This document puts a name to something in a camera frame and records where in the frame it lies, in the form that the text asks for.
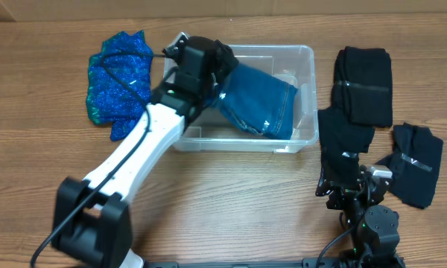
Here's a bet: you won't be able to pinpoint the clear plastic storage bin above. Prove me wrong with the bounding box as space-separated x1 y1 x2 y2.
174 45 319 153

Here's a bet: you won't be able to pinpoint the middle folded black garment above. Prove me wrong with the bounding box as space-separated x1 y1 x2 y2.
317 107 375 187

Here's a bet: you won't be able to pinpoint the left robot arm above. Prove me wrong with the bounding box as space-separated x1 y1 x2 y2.
31 33 238 268

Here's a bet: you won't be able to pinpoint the large folded black garment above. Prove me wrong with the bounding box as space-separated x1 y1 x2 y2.
332 46 393 128

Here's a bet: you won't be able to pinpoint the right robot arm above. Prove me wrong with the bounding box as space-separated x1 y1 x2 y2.
303 165 405 268

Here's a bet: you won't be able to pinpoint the blue denim jeans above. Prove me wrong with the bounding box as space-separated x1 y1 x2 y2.
212 63 297 140

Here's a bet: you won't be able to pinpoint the blue sequin fabric bundle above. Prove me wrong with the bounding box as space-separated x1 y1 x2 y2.
86 31 153 141

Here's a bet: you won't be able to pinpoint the small folded black garment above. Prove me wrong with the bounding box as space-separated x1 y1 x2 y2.
377 123 443 209

